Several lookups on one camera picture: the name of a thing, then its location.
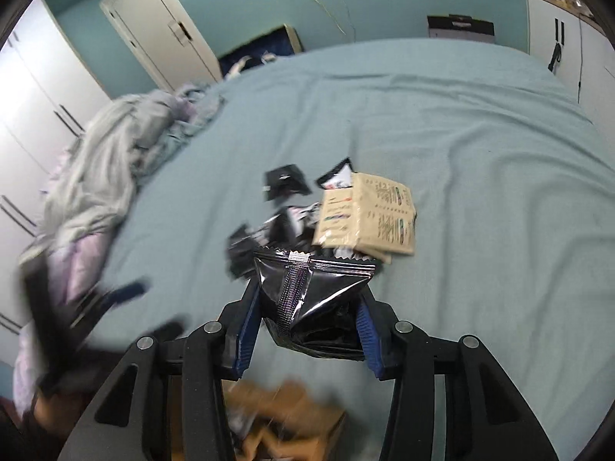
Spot small black snack packet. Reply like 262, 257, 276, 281
263, 165, 311, 201

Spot brown cardboard box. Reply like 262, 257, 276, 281
225, 380, 347, 461

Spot shiny black snack packet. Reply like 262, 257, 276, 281
253, 248, 378, 361

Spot rumpled grey blanket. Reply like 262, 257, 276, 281
19, 83, 226, 262

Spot white black-edged snack packet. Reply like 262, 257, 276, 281
316, 158, 355, 191

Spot teal bed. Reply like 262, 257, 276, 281
72, 38, 615, 461

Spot black and white snack packet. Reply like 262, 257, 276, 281
268, 203, 322, 251

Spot white door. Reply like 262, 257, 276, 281
99, 0, 223, 93

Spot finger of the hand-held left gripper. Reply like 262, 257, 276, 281
144, 318, 189, 344
96, 280, 149, 310

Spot white cabinet black handles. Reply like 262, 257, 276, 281
525, 0, 615, 123

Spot black and white box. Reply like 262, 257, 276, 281
427, 13, 495, 40

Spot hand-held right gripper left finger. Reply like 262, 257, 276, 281
58, 281, 263, 461

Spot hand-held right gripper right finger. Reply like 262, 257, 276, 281
356, 289, 560, 461

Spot tan paper packets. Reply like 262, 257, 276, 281
352, 172, 418, 257

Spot black hanging strap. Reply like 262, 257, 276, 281
548, 18, 566, 74

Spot person's left forearm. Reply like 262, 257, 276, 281
30, 389, 82, 435

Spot dark blue bag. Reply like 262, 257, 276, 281
218, 24, 305, 78

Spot thin wall cable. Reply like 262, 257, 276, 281
292, 0, 357, 40

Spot white wardrobe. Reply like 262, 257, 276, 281
0, 0, 114, 347

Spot beige snack packet colourful print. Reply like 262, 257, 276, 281
312, 186, 366, 251

